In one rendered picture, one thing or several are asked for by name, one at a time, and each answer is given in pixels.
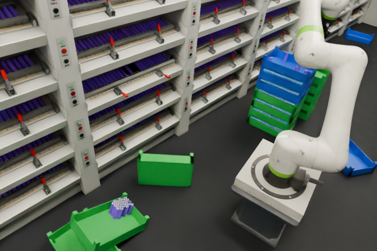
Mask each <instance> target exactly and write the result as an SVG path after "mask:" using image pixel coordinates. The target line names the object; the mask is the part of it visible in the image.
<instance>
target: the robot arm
mask: <svg viewBox="0 0 377 251"><path fill-rule="evenodd" d="M349 2H350V0H300V4H301V13H300V21H299V25H298V29H297V32H296V42H295V51H294V58H295V61H296V62H297V64H298V65H300V66H301V67H304V68H313V69H324V70H327V71H329V72H330V73H331V74H332V84H331V89H330V96H329V102H328V107H327V112H326V115H325V119H324V123H323V127H322V129H321V133H320V136H319V137H318V138H314V137H310V136H307V135H305V134H302V133H300V132H296V131H292V130H286V131H282V132H281V133H279V134H278V135H277V137H276V140H275V143H274V145H273V148H272V151H271V153H270V156H269V162H268V163H266V164H265V165H264V167H263V177H264V179H265V180H266V182H267V183H269V184H270V185H271V186H273V187H276V188H279V189H287V188H290V187H292V188H293V190H294V191H296V192H299V191H300V190H301V188H302V187H303V186H307V184H305V183H308V182H310V183H313V184H316V185H319V186H321V187H322V186H323V184H324V182H322V181H319V180H317V179H314V178H311V177H310V175H309V174H306V170H304V169H301V168H299V167H300V166H302V167H305V168H309V169H314V170H319V171H324V172H327V173H337V172H339V171H341V170H343V169H344V168H345V167H346V165H347V163H348V150H349V141H350V130H351V122H352V116H353V110H354V107H355V102H356V98H357V93H358V90H359V87H360V83H361V80H362V77H363V75H364V71H365V69H366V66H367V61H368V58H367V54H366V53H365V51H364V50H362V49H361V48H359V47H356V46H348V45H338V44H331V43H326V42H325V41H324V39H325V38H326V37H327V36H328V35H329V34H331V33H330V30H328V29H329V27H330V26H332V25H333V24H334V22H335V21H336V19H337V18H338V16H339V15H340V13H341V12H342V11H343V10H344V9H345V8H346V7H347V6H348V4H349Z"/></svg>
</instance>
